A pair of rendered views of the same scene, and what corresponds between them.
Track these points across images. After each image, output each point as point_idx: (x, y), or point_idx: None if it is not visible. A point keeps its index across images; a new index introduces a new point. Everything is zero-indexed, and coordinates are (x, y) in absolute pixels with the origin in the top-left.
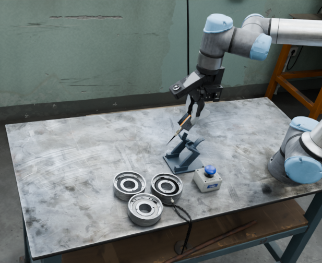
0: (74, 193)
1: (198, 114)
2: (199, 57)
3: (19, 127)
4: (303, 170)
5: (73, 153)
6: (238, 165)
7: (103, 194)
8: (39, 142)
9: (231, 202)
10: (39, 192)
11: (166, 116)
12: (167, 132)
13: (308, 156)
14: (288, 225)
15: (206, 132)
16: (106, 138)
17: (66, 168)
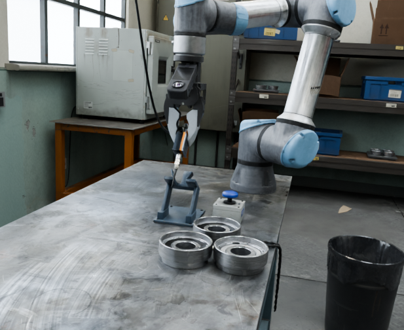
0: (137, 296)
1: (200, 120)
2: (184, 42)
3: None
4: (306, 147)
5: (49, 267)
6: None
7: (169, 277)
8: None
9: (270, 219)
10: (88, 326)
11: (88, 197)
12: (116, 205)
13: (304, 129)
14: None
15: (149, 192)
16: (62, 237)
17: (71, 284)
